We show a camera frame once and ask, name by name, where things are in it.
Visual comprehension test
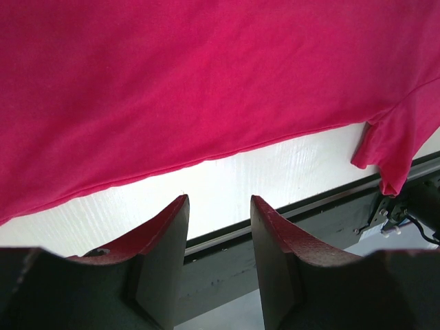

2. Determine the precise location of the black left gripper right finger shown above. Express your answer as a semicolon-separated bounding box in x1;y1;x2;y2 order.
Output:
250;195;439;329

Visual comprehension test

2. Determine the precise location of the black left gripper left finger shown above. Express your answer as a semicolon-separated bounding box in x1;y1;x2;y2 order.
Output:
1;195;189;329

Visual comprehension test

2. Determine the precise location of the pink t shirt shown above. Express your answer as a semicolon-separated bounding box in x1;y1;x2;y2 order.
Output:
1;1;439;223

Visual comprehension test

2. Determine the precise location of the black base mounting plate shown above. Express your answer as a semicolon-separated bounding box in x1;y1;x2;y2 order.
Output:
173;151;440;326

